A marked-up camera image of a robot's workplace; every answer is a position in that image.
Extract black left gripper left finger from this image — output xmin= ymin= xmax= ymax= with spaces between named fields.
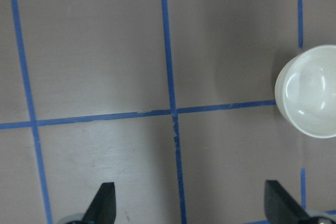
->
xmin=82 ymin=182 xmax=117 ymax=224

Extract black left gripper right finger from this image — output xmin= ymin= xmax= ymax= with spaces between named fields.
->
xmin=264 ymin=180 xmax=311 ymax=224

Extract cream ceramic bowl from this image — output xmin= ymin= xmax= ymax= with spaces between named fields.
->
xmin=274 ymin=45 xmax=335 ymax=138

